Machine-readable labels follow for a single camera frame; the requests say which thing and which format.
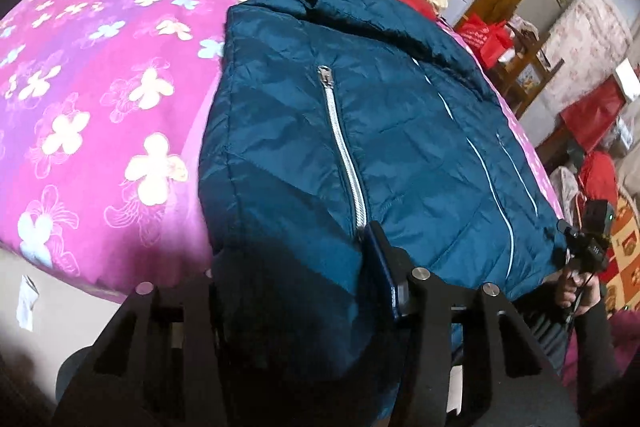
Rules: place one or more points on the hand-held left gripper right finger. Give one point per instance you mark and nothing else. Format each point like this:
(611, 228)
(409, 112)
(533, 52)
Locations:
(387, 277)

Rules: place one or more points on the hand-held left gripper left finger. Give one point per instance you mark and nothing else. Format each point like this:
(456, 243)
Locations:
(165, 357)

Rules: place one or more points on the teal puffer jacket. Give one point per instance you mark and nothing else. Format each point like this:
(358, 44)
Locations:
(375, 132)

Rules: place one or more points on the person's right forearm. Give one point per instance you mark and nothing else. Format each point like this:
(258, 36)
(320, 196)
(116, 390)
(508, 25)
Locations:
(597, 347)

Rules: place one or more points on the person's right hand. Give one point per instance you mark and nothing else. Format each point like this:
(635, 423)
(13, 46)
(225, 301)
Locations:
(570, 289)

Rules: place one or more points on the orange checkered mat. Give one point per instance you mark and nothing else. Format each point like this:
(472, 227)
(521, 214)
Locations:
(625, 247)

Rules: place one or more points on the large red paper bag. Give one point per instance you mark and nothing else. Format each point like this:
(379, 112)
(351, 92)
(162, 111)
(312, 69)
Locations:
(592, 114)

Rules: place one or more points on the white paper scrap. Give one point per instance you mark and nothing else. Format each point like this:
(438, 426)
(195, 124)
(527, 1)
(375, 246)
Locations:
(26, 302)

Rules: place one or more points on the white box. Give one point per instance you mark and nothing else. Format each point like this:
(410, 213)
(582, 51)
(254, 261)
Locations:
(629, 79)

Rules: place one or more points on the pale pink floral cloth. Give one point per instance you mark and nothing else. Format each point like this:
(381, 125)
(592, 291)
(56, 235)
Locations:
(587, 42)

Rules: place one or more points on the red plastic bag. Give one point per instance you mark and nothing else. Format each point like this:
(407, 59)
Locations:
(482, 39)

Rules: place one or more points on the pink floral bedsheet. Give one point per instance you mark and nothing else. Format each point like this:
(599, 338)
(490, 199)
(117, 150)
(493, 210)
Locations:
(100, 67)

